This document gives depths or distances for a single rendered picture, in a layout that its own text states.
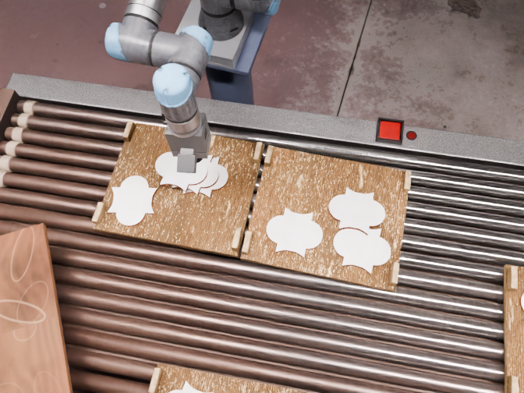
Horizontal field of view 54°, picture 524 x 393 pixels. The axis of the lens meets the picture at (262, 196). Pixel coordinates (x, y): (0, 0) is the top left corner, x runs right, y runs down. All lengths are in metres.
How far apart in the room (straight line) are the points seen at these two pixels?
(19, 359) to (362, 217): 0.91
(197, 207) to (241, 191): 0.13
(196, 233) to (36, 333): 0.46
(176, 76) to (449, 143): 0.88
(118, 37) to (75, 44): 2.03
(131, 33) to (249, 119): 0.56
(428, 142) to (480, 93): 1.36
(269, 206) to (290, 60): 1.57
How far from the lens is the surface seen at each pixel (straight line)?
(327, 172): 1.48
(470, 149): 1.62
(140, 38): 1.14
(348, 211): 1.41
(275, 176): 1.46
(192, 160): 1.20
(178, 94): 1.03
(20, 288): 1.40
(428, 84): 2.89
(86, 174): 1.59
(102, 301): 1.44
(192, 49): 1.10
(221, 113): 1.61
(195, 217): 1.43
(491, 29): 3.22
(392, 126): 1.59
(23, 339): 1.36
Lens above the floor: 2.25
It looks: 66 degrees down
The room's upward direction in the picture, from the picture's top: 5 degrees counter-clockwise
